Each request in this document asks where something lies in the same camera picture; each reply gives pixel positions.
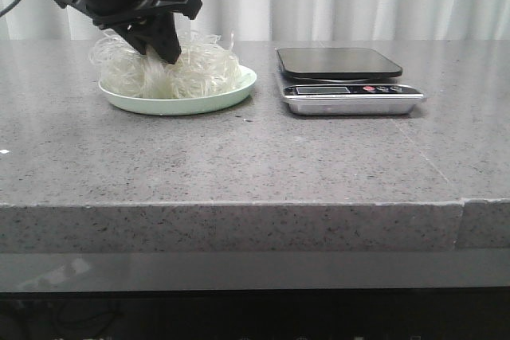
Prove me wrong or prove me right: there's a black silver kitchen scale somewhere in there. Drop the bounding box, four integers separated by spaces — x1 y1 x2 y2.
276 47 426 115

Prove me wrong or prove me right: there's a light green round plate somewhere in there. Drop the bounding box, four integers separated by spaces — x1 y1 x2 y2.
99 65 257 116

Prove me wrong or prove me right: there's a white vermicelli noodle bundle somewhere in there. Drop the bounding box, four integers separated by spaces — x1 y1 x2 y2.
89 30 242 100

